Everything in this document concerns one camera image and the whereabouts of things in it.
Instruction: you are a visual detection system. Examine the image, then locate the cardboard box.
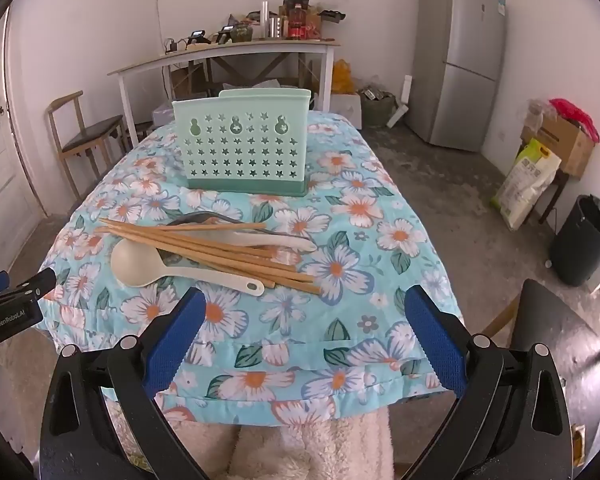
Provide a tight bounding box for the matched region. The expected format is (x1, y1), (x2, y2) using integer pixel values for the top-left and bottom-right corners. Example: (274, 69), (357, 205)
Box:
(520, 110), (596, 178)

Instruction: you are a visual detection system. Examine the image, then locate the red plastic bag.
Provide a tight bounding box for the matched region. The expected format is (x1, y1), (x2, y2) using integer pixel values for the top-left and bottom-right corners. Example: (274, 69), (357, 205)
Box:
(549, 98), (600, 143)

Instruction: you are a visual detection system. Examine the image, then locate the dark grey spoon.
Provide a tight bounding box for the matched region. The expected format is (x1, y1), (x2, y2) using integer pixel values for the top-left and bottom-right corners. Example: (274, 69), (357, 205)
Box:
(166, 211), (281, 236)

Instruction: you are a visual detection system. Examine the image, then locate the green sack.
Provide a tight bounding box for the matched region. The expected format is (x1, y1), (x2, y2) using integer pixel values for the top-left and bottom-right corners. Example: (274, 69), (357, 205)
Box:
(360, 87), (398, 128)

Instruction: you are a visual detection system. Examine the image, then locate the cream fluffy blanket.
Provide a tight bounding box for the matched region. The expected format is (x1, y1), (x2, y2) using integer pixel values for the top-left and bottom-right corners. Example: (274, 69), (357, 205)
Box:
(102, 395), (398, 480)

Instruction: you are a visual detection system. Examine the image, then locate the white long spoon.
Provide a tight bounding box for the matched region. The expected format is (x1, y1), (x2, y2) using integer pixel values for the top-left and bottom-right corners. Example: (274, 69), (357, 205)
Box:
(200, 230), (318, 256)

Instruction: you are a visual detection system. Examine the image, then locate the black seat chair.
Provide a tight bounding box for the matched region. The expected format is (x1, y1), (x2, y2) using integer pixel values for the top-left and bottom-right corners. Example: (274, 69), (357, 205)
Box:
(480, 279), (600, 361)

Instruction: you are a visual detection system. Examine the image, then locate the white and yellow rice bag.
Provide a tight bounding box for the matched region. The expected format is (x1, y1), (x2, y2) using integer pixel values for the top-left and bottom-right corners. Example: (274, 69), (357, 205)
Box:
(491, 138), (562, 231)

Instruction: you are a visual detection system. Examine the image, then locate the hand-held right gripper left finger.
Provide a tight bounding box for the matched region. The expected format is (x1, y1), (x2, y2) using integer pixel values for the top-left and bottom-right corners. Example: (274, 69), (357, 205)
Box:
(40, 287), (207, 480)

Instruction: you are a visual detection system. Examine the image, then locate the white panelled door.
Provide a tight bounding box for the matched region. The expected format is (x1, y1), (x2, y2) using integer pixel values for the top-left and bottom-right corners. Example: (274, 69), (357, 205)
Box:
(0, 7), (46, 256)

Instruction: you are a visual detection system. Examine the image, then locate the long white table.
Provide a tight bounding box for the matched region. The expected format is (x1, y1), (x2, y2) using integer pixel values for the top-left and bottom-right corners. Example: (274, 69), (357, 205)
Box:
(107, 40), (341, 133)

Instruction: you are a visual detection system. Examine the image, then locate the green perforated utensil holder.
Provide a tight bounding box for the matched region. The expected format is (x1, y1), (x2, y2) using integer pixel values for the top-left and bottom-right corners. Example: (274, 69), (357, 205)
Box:
(172, 88), (312, 196)

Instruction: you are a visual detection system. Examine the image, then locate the blue floral blanket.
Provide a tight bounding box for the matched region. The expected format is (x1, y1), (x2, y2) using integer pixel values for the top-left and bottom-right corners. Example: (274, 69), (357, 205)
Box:
(32, 110), (463, 423)

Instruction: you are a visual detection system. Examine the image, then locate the black trash bin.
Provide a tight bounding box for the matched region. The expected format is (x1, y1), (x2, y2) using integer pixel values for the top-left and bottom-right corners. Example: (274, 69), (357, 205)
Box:
(550, 194), (600, 288)

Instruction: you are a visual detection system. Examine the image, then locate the white plastic bar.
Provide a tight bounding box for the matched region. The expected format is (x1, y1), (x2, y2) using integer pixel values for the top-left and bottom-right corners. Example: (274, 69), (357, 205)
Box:
(387, 75), (414, 128)

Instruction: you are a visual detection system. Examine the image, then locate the white box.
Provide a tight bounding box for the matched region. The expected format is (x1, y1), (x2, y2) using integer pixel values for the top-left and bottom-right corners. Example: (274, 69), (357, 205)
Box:
(330, 92), (363, 131)

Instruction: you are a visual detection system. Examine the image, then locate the wooden chair with dark seat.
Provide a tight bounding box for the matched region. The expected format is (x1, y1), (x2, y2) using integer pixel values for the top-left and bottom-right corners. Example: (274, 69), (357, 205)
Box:
(47, 91), (131, 201)

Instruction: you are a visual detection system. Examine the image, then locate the pack of red bottles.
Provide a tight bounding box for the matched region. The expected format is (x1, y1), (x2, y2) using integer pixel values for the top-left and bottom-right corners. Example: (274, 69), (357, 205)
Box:
(286, 4), (322, 40)

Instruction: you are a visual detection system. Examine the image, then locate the yellow plastic bag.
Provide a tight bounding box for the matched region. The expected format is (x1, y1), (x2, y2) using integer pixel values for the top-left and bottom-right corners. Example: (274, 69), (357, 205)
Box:
(331, 59), (356, 95)

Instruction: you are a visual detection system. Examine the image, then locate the grey refrigerator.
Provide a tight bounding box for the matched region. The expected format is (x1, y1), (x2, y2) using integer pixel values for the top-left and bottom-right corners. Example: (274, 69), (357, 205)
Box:
(405, 0), (508, 153)

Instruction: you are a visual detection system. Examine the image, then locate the white deep round spoon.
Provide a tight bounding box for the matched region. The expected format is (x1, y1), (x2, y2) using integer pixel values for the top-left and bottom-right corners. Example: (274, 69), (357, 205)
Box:
(110, 237), (266, 297)

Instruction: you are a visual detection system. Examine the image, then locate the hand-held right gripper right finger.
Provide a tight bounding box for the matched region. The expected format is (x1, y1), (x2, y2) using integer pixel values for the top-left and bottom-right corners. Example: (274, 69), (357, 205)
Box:
(407, 285), (576, 480)

